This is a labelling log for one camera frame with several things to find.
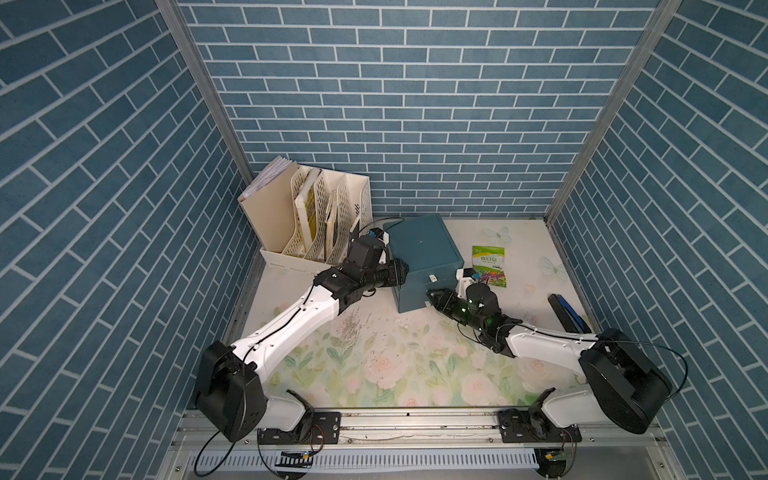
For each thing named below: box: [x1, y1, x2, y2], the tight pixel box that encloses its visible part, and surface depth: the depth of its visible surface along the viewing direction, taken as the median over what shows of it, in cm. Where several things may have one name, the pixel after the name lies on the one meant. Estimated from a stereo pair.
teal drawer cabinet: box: [383, 214, 465, 314], surface depth 85 cm
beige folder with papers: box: [238, 156, 299, 252], surface depth 94 cm
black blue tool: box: [548, 293, 592, 333], surface depth 95 cm
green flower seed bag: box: [472, 246, 507, 288], surface depth 110 cm
